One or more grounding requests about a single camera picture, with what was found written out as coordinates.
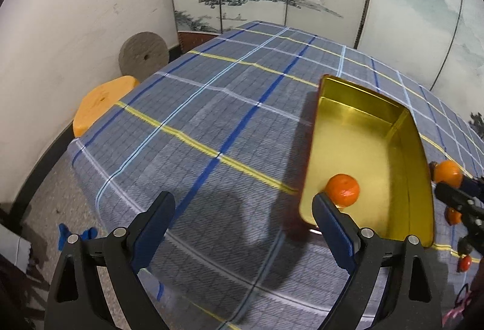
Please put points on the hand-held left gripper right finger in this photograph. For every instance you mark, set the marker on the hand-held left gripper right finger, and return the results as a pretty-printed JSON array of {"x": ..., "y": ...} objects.
[{"x": 332, "y": 231}]

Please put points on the orange stool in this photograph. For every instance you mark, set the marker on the orange stool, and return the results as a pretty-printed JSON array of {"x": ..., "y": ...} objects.
[{"x": 102, "y": 99}]

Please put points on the blue tape scrap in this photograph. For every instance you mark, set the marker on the blue tape scrap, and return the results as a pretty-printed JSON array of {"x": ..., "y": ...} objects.
[{"x": 63, "y": 235}]

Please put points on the grey round millstone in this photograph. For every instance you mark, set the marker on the grey round millstone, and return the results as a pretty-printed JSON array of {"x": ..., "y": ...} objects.
[{"x": 143, "y": 56}]

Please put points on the dark wooden furniture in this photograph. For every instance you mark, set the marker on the dark wooden furniture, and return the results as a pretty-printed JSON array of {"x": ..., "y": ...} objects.
[{"x": 19, "y": 299}]

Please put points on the small red fruit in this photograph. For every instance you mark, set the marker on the small red fruit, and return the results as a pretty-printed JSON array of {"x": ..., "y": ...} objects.
[{"x": 464, "y": 264}]

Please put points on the white paper box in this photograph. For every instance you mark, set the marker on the white paper box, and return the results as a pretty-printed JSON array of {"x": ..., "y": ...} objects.
[{"x": 15, "y": 248}]

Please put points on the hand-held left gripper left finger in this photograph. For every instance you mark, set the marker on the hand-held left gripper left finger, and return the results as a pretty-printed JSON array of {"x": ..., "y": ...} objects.
[{"x": 151, "y": 235}]

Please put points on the orange tangerine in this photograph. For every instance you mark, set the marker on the orange tangerine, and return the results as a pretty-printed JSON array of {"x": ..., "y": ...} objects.
[
  {"x": 446, "y": 171},
  {"x": 342, "y": 190}
]

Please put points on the small red-orange fruit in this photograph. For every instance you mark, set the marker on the small red-orange fruit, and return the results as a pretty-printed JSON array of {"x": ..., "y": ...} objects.
[{"x": 453, "y": 215}]

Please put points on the blue plaid tablecloth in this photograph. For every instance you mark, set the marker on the blue plaid tablecloth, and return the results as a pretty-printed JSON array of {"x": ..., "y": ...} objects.
[{"x": 227, "y": 107}]

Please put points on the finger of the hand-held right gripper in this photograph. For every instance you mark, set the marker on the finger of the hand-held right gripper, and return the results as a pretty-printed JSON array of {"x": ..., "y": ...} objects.
[
  {"x": 453, "y": 197},
  {"x": 472, "y": 186}
]

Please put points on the gold rectangular tin box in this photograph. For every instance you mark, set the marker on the gold rectangular tin box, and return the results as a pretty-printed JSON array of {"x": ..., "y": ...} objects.
[{"x": 359, "y": 148}]

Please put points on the pink and black object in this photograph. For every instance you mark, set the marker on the pink and black object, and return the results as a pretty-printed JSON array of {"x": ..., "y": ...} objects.
[{"x": 459, "y": 301}]

